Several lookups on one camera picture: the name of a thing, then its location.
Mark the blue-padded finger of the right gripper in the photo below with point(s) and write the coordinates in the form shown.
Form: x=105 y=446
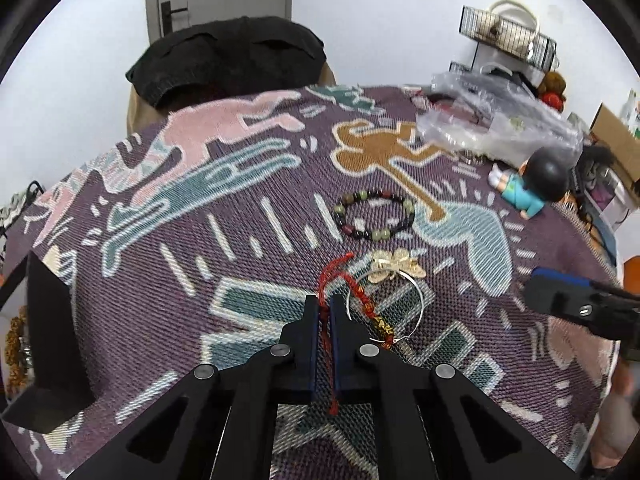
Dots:
x=606 y=311

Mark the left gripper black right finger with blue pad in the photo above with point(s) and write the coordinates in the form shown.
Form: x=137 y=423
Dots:
x=431 y=424

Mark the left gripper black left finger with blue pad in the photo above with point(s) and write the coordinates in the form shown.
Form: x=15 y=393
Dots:
x=217 y=424

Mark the black jewelry box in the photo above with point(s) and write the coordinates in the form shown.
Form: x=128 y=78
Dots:
x=43 y=377

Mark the black-haired doll figure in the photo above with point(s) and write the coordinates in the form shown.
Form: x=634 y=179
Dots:
x=542 y=179

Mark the silver bangle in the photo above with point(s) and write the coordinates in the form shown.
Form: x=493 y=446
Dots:
x=392 y=310

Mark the cardboard box on desk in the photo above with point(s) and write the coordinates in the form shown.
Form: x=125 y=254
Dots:
x=607 y=128

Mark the gold butterfly hair clip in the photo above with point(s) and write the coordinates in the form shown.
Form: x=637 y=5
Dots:
x=388 y=264

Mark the purple patterned woven blanket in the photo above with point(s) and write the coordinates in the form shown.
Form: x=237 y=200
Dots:
x=196 y=239

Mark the clear plastic bag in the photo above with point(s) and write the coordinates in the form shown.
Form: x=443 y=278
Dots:
x=493 y=117

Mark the beige chair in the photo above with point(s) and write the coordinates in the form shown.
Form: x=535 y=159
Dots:
x=141 y=114

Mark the black jacket on chair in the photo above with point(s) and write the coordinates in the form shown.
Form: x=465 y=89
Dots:
x=223 y=59

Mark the black wire basket shelf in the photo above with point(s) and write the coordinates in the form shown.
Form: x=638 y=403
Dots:
x=507 y=35

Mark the black door handle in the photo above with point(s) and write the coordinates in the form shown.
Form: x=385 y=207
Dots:
x=167 y=13

